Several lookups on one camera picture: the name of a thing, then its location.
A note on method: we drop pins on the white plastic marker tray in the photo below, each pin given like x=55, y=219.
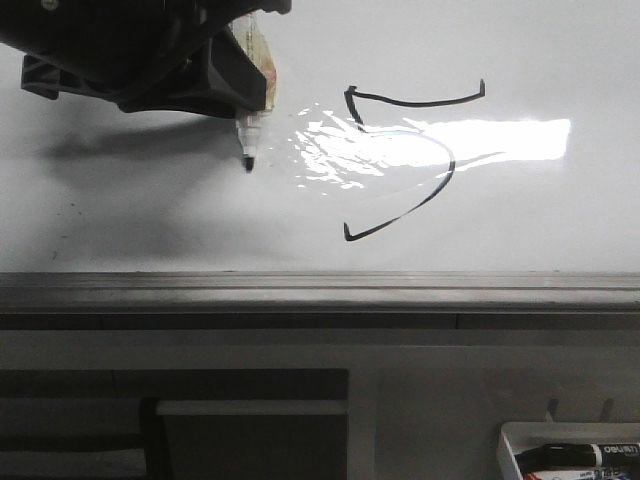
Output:
x=516, y=437

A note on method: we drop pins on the white taped whiteboard marker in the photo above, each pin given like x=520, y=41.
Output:
x=255, y=46

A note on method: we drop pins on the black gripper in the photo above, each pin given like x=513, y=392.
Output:
x=150, y=55

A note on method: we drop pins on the white whiteboard with aluminium frame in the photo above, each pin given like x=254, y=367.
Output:
x=471, y=163

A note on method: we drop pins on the black capped marker in tray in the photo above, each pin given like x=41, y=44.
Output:
x=552, y=456

